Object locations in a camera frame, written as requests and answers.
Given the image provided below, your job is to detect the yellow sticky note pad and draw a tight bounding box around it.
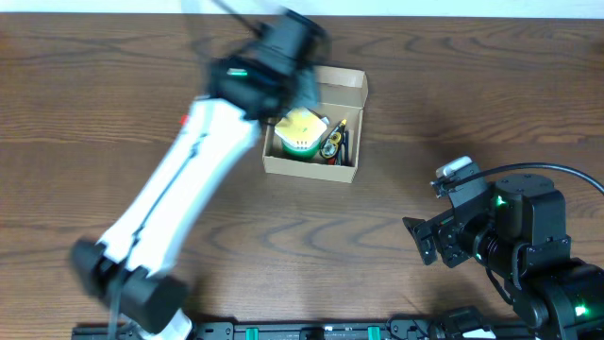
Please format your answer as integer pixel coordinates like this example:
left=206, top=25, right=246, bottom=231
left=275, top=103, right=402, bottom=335
left=275, top=108, right=327, bottom=148

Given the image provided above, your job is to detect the green tape roll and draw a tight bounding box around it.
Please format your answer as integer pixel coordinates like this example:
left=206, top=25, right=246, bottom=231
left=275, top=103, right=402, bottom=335
left=281, top=139, right=320, bottom=162

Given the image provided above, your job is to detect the black correction tape dispenser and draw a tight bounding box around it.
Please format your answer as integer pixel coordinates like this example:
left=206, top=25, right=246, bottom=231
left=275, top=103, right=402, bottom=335
left=320, top=119, right=347, bottom=160

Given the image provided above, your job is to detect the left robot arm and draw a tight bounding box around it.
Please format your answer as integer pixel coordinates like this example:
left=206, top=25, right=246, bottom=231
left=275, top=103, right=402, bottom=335
left=69, top=10, right=330, bottom=339

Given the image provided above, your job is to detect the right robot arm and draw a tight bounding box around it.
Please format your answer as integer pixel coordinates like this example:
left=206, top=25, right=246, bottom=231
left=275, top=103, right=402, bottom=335
left=403, top=157, right=603, bottom=339

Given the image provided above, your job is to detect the brown cardboard box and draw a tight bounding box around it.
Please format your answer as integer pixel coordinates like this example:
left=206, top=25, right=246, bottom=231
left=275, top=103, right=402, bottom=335
left=262, top=66, right=368, bottom=183

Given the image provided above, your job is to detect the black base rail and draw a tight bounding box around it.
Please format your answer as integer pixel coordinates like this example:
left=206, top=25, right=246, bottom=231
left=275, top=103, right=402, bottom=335
left=71, top=307, right=533, bottom=340

